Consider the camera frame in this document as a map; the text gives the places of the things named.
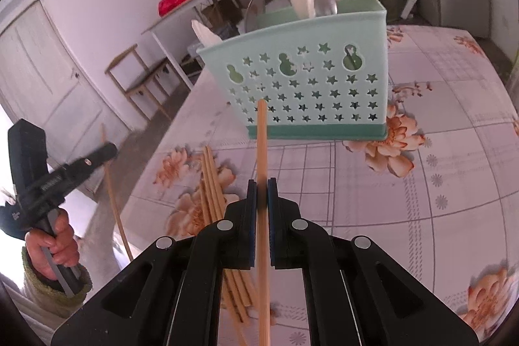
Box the bundle of wooden chopsticks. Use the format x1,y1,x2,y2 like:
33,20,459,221
200,145,260,326

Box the teal plastic utensil holder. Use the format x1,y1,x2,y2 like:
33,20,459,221
197,0,390,140

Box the person's left forearm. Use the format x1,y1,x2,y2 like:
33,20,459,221
22,249,93,320

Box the light wooden chopstick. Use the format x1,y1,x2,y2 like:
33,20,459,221
256,98,272,346

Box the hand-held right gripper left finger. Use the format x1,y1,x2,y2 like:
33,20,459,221
51,179,260,346

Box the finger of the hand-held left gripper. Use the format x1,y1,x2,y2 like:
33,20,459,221
48,142,118,188

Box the olive green bag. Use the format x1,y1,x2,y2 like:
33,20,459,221
379,0,406,21

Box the white double door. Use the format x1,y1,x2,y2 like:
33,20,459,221
0,0,131,201

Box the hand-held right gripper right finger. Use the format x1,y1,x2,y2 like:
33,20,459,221
268,178,480,346

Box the person's left hand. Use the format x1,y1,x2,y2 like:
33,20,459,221
25,208,80,282

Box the wooden chair with dark seat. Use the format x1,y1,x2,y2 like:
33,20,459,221
105,43,172,125

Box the metal spoon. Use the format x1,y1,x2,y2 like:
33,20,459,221
314,0,338,18
243,0,267,35

